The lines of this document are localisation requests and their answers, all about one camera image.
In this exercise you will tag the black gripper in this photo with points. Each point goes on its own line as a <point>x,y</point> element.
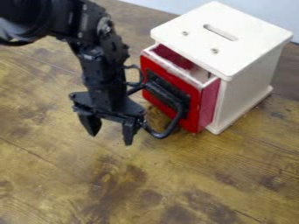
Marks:
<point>106,100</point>

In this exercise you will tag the black metal drawer handle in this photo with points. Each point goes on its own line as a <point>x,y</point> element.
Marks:
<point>167,97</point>

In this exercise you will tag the red wooden drawer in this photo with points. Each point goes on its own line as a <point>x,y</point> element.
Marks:
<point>192,84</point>

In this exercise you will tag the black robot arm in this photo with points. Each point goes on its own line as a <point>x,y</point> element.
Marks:
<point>82,24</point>

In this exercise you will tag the white wooden box cabinet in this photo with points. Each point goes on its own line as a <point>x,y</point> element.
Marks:
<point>234,45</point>

